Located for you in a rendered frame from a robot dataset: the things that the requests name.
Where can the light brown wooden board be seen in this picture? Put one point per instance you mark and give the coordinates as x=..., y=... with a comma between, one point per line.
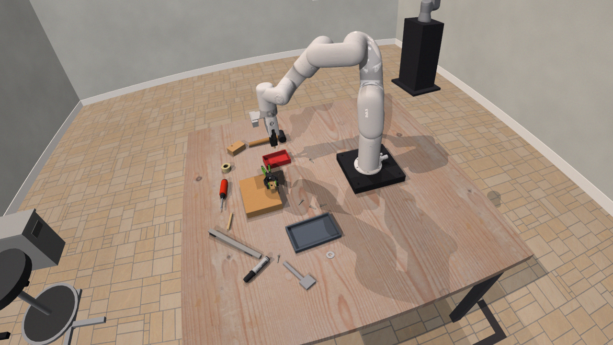
x=257, y=198

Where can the red open-top tray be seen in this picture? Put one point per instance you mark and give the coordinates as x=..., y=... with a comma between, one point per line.
x=276, y=159

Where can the red-handled screwdriver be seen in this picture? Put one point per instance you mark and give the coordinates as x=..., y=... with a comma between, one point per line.
x=223, y=190

